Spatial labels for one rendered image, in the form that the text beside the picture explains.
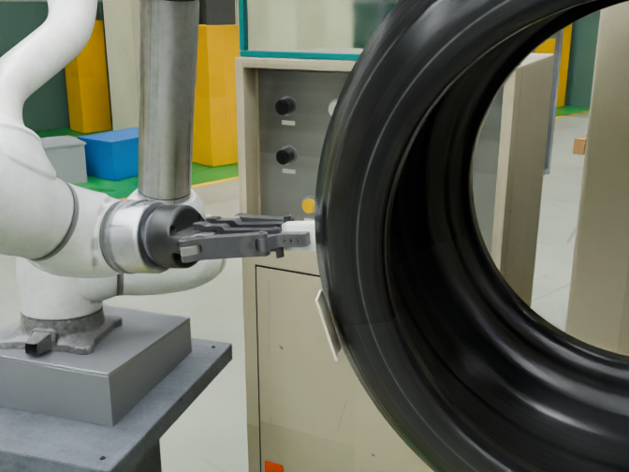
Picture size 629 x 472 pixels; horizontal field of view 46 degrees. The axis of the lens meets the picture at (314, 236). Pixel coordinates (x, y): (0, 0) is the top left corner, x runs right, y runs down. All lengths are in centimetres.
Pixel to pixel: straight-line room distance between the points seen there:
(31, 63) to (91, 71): 768
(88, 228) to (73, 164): 531
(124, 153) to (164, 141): 491
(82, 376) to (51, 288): 18
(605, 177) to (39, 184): 65
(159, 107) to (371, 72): 78
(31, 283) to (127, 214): 59
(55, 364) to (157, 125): 46
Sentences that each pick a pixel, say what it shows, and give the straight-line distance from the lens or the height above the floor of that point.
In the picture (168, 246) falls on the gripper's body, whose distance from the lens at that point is 85.
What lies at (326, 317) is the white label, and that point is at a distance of 69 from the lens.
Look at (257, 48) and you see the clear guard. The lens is 151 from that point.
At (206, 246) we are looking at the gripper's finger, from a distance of 80.
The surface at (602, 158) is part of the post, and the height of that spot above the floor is 119.
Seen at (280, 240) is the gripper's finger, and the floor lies 113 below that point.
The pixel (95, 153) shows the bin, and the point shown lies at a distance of 636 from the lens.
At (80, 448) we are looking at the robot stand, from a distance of 137.
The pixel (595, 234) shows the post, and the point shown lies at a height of 110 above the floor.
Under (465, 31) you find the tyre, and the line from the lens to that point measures 58.
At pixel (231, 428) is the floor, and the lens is 260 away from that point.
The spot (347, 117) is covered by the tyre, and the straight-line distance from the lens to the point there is 63.
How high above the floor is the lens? 137
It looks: 17 degrees down
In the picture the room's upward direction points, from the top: straight up
